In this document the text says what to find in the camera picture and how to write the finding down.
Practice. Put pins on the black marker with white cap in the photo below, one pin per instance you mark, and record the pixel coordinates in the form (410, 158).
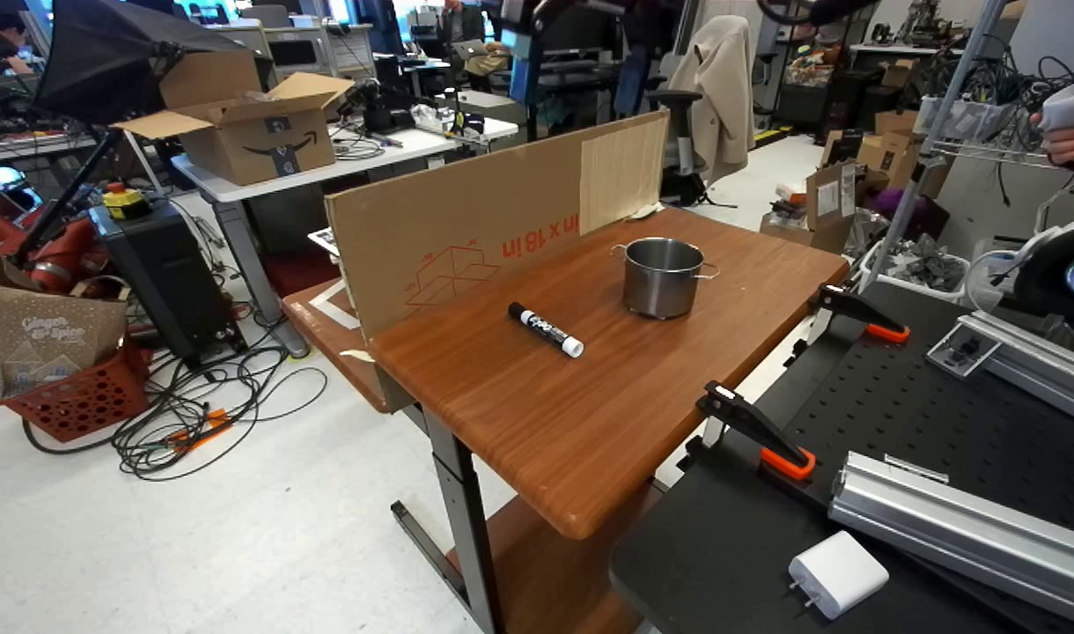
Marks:
(543, 327)

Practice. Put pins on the stainless steel pot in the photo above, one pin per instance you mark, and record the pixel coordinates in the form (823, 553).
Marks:
(660, 280)

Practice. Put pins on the wooden table top with shelf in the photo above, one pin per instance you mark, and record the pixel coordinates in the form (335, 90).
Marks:
(609, 374)

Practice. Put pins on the brown cardboard panel with print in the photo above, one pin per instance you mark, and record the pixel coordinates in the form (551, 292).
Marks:
(468, 232)

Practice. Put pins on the black metal table leg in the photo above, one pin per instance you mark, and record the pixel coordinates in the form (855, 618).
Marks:
(471, 515)

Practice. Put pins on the grey office desk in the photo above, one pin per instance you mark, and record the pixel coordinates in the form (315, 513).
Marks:
(313, 178)

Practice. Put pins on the beige coat on chair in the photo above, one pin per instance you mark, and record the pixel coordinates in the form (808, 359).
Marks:
(717, 90)

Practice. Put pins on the open cardboard box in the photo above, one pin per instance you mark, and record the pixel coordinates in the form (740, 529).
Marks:
(257, 124)

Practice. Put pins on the black controller box with e-stop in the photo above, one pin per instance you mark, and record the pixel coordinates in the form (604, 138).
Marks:
(166, 274)

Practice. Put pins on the white power adapter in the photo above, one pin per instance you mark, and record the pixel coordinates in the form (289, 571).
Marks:
(840, 571)

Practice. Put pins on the black perforated breadboard table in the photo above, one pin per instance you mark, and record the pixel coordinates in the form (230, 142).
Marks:
(912, 458)

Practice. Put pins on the red plastic basket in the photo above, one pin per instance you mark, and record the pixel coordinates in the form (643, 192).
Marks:
(84, 391)

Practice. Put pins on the brown paper bag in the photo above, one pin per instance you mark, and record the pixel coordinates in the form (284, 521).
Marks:
(37, 334)

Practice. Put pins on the black photo softbox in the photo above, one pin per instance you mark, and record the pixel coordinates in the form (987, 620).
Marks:
(109, 54)

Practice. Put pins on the person hand with white device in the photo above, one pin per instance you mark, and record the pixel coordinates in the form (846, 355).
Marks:
(1073, 124)

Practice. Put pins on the long aluminium extrusion rail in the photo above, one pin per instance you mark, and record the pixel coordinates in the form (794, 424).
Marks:
(969, 529)

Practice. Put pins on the aluminium extrusion rail with socket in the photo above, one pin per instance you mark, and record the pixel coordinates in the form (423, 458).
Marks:
(1031, 355)

